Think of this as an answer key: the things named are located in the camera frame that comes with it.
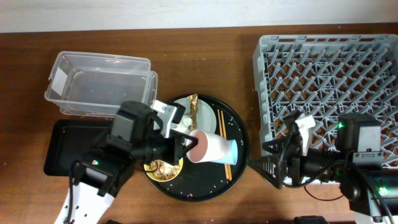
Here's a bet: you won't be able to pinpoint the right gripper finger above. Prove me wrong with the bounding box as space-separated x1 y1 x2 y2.
261 138 287 156
248 156 282 189

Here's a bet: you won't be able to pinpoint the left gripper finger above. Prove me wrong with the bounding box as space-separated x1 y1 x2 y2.
170 129 198 146
178 141 198 159

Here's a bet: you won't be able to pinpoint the pink cup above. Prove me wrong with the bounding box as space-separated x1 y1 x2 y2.
187 129 229 163

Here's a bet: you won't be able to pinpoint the yellow bowl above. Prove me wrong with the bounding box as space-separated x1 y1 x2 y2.
144 158 183 182

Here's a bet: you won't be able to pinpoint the light blue cup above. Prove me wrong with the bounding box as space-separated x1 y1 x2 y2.
213 139 238 166

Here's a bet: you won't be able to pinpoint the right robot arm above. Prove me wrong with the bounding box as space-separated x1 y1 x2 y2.
248 111 397 223

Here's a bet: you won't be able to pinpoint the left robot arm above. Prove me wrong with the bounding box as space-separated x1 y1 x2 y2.
56 100 198 223

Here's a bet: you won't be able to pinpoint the grey dishwasher rack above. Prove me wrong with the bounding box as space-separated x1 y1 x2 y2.
252 34 397 171

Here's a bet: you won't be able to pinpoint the crumpled white tissue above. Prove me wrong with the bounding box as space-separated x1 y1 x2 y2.
174 115 192 134

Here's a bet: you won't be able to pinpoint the food scraps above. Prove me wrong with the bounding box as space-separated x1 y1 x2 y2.
150 160 180 180

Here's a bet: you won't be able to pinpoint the grey plate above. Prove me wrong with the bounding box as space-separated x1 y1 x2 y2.
172 97 217 133

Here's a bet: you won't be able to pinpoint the round black tray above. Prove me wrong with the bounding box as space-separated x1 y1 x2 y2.
147 95 250 202

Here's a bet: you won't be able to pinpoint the right wooden chopstick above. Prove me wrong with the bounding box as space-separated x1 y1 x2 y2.
220 111 232 181

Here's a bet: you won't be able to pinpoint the wooden chopstick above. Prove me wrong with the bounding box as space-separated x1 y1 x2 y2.
220 111 232 181
217 109 231 180

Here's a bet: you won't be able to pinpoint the gold snack wrapper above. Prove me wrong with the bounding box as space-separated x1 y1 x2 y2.
188 94 198 131

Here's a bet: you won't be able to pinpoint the left wooden chopstick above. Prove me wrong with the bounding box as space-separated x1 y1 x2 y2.
217 109 231 180

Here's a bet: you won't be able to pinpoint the black rectangular tray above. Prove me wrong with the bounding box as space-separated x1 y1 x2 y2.
44 119 112 176

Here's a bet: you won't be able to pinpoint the clear plastic bin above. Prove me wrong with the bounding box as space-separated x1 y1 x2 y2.
44 51 158 117

